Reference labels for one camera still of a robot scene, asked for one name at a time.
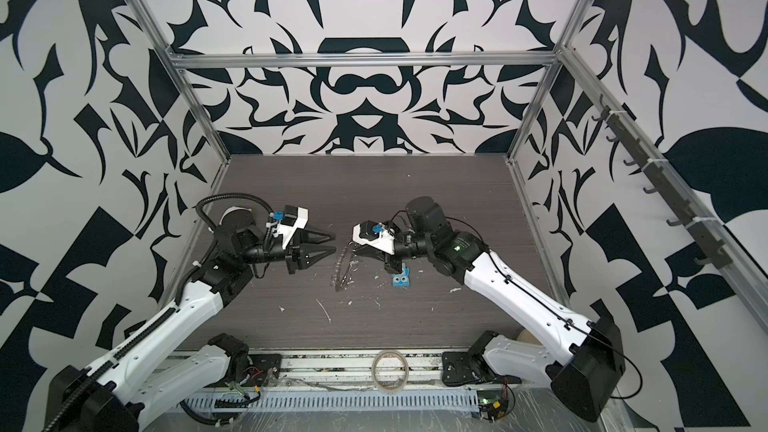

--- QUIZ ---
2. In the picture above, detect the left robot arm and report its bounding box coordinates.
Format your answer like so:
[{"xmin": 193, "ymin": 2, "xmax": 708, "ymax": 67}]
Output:
[{"xmin": 44, "ymin": 192, "xmax": 336, "ymax": 431}]

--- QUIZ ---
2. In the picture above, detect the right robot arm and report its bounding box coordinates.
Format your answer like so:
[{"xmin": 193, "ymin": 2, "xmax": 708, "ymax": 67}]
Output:
[{"xmin": 352, "ymin": 196, "xmax": 634, "ymax": 423}]

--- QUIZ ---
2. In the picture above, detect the blue robot toy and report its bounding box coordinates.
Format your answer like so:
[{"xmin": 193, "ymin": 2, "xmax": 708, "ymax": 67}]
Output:
[{"xmin": 392, "ymin": 264, "xmax": 410, "ymax": 288}]

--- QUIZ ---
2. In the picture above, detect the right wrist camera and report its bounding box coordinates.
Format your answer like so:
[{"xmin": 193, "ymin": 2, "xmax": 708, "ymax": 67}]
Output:
[{"xmin": 352, "ymin": 220, "xmax": 395, "ymax": 255}]

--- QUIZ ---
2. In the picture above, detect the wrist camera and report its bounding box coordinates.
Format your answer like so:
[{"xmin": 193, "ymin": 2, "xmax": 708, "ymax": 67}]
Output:
[
  {"xmin": 352, "ymin": 220, "xmax": 395, "ymax": 255},
  {"xmin": 268, "ymin": 205, "xmax": 309, "ymax": 245}
]

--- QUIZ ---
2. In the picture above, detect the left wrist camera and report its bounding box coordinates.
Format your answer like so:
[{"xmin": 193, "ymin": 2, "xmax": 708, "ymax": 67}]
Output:
[{"xmin": 268, "ymin": 205, "xmax": 309, "ymax": 245}]

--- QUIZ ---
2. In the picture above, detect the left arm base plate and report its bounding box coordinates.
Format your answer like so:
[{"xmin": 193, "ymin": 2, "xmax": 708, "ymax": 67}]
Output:
[{"xmin": 237, "ymin": 353, "xmax": 283, "ymax": 388}]

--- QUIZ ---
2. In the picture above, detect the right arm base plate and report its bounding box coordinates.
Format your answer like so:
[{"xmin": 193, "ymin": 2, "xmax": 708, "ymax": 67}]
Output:
[{"xmin": 441, "ymin": 351, "xmax": 497, "ymax": 387}]

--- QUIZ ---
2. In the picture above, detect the white cable duct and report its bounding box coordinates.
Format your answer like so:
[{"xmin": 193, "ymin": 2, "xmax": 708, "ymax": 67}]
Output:
[{"xmin": 186, "ymin": 389, "xmax": 480, "ymax": 413}]

